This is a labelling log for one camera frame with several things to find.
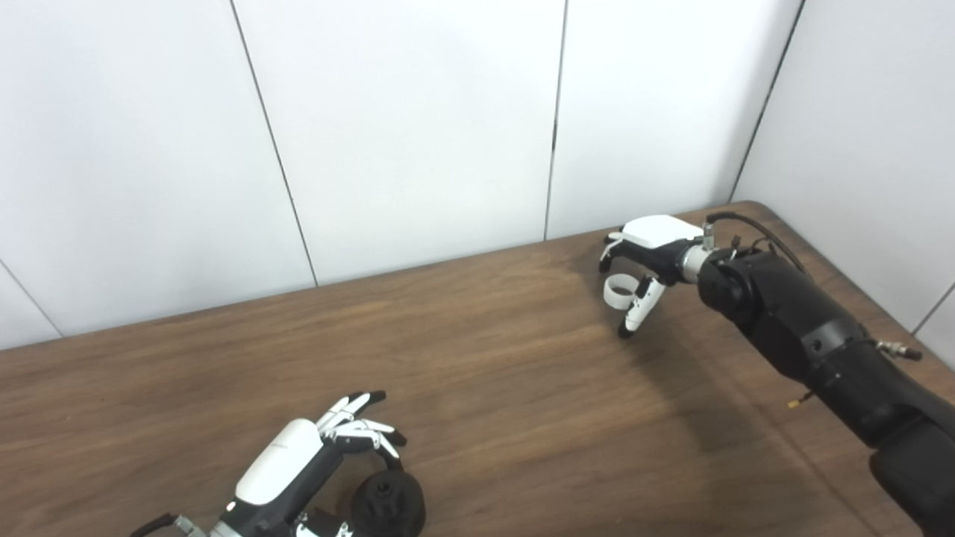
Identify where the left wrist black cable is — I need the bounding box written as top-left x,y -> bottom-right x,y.
131,513 -> 206,537

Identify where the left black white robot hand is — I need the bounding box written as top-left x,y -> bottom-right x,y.
220,390 -> 409,537

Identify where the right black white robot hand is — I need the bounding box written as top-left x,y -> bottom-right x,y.
599,215 -> 706,340

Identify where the round black plastic part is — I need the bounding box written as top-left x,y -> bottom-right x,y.
351,470 -> 428,537

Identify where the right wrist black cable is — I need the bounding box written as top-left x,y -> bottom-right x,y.
705,212 -> 810,277

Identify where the white plastic ring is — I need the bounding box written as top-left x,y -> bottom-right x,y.
604,274 -> 641,308

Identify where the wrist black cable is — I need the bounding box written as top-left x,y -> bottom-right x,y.
131,513 -> 206,537
705,212 -> 810,277

